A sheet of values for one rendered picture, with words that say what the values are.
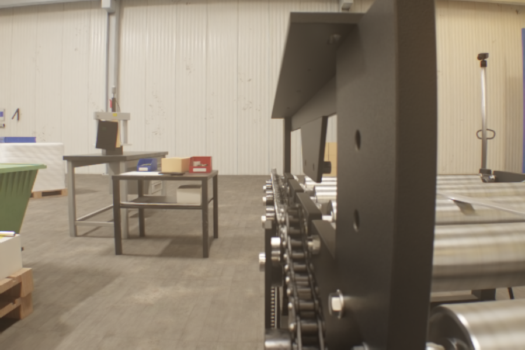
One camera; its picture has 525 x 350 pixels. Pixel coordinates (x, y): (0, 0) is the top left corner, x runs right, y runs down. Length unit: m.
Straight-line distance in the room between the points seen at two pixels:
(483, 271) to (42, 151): 7.18
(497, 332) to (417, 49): 0.24
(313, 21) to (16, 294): 2.37
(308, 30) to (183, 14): 11.64
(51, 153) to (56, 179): 0.50
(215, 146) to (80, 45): 5.72
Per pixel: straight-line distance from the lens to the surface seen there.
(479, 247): 0.65
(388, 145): 0.21
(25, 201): 3.25
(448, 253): 0.62
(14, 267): 2.46
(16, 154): 7.28
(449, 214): 0.95
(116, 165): 4.98
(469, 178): 1.68
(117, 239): 3.46
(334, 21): 0.30
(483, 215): 1.00
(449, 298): 1.84
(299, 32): 0.31
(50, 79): 13.28
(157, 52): 11.79
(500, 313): 0.36
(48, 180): 7.42
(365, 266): 0.27
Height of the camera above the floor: 1.06
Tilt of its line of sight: 2 degrees down
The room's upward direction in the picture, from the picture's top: straight up
